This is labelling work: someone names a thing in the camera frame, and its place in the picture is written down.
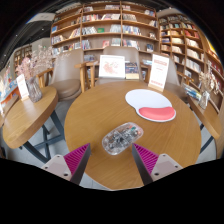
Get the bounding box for small white sign card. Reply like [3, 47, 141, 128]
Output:
[15, 73, 30, 102]

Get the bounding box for glass vase dried flowers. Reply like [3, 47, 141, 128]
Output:
[198, 63, 221, 110]

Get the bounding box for dark blue book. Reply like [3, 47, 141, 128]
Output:
[124, 61, 140, 81]

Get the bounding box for white framed flower picture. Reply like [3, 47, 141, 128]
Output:
[98, 54, 126, 80]

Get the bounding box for white red table sign stand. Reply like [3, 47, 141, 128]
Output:
[147, 53, 170, 93]

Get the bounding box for white mouse pad red rest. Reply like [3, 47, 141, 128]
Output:
[124, 88, 177, 123]

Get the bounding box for transparent computer mouse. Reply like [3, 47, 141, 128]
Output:
[101, 121, 145, 156]

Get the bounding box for beige wooden armchair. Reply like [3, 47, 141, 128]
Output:
[81, 45, 151, 86]
[164, 58, 191, 103]
[48, 49, 88, 101]

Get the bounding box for wide wooden bookshelf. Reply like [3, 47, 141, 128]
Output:
[49, 2, 159, 61]

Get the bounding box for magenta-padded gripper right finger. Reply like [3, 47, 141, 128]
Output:
[131, 143, 184, 186]

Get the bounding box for white ceiling panel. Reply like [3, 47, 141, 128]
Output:
[28, 12, 56, 24]

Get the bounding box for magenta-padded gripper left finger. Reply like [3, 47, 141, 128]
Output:
[41, 143, 92, 186]

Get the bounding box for curved wooden bookshelf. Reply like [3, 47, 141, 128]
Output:
[157, 13, 224, 111]

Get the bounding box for stack of blue books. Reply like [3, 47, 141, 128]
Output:
[182, 83, 203, 102]

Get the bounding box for narrow wooden bookshelf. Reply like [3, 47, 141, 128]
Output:
[13, 44, 34, 73]

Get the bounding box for glass vase pink flowers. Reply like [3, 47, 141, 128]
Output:
[16, 44, 71, 104]

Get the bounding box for round wooden side table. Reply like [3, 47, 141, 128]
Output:
[2, 86, 66, 164]
[186, 94, 223, 154]

